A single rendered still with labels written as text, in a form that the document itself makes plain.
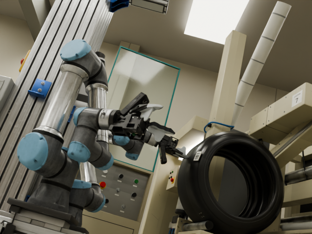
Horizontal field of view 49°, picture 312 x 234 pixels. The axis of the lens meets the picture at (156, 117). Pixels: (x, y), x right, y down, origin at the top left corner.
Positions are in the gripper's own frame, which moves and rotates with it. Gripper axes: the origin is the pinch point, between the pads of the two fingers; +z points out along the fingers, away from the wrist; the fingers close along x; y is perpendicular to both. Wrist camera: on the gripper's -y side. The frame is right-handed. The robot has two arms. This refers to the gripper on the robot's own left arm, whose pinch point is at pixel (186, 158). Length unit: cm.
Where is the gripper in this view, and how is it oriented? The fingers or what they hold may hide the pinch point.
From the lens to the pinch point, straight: 199.9
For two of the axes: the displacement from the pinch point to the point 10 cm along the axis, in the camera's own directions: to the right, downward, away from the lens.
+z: 9.0, 4.2, 1.0
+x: -2.7, 3.5, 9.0
